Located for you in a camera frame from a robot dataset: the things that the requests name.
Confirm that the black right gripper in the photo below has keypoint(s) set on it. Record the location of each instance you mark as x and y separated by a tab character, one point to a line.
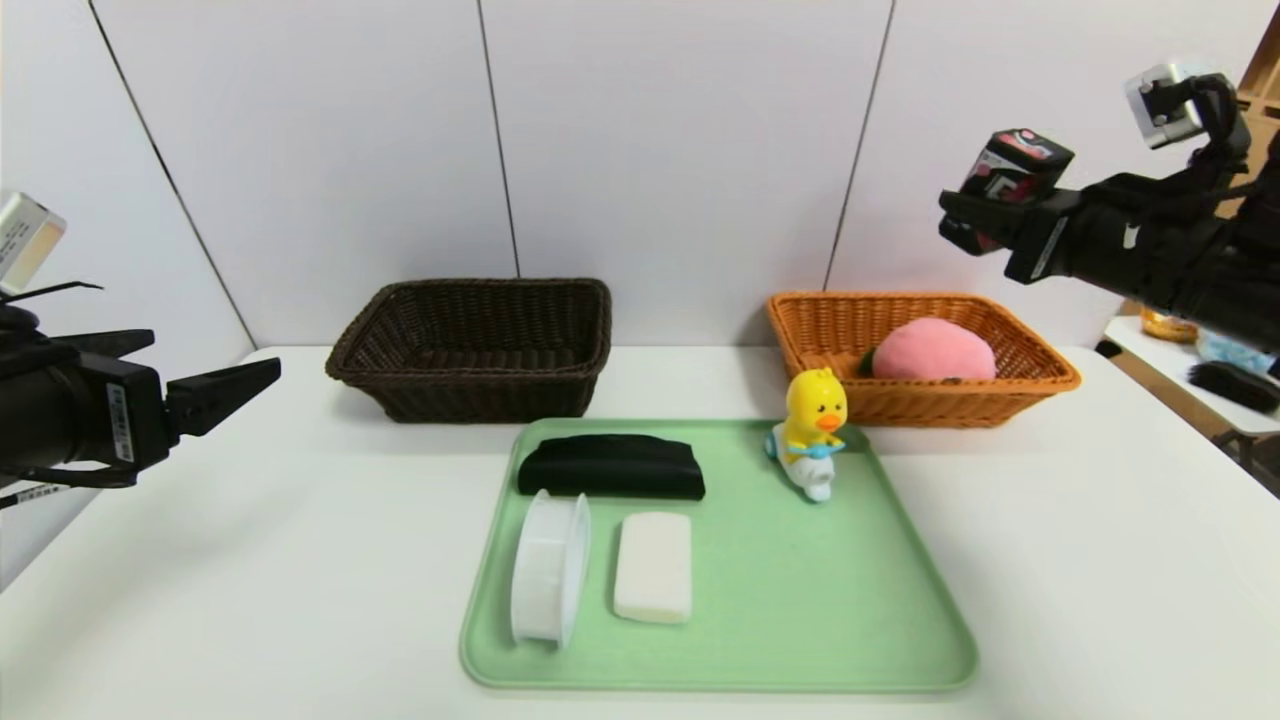
1040	248

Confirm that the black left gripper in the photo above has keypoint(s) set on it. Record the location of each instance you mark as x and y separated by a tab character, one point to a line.
128	420

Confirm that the black red gum box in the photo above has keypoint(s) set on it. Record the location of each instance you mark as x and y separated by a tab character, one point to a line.
1020	160

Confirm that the pink plush peach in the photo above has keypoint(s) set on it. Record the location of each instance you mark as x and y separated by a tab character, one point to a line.
930	350

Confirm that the yellow duck scooter toy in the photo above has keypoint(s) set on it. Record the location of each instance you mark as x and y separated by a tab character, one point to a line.
815	410

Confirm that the white plastic spool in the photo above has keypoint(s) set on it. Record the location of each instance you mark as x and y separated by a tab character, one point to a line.
545	570

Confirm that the white soap bar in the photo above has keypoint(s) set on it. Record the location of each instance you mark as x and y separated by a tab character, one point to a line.
652	567

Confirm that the orange wicker basket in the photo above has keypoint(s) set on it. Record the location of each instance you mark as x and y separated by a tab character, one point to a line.
930	400

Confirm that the dark brown wicker basket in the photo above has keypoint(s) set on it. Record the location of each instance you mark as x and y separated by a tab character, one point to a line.
470	390

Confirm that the small yellow bowl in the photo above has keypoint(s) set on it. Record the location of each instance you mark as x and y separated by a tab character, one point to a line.
1165	328

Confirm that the white side table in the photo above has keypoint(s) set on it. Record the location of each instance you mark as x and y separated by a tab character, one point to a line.
1160	365

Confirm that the light blue fluffy ball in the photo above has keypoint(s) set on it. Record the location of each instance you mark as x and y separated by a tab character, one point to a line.
1230	352

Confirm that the black brush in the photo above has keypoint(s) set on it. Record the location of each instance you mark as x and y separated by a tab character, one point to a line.
1235	388

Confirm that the light green plastic tray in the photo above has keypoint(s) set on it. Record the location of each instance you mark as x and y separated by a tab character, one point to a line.
800	620

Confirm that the black folded pouch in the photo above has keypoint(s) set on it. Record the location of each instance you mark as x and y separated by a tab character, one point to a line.
610	468

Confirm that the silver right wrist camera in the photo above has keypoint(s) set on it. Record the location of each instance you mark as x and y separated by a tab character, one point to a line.
1160	105

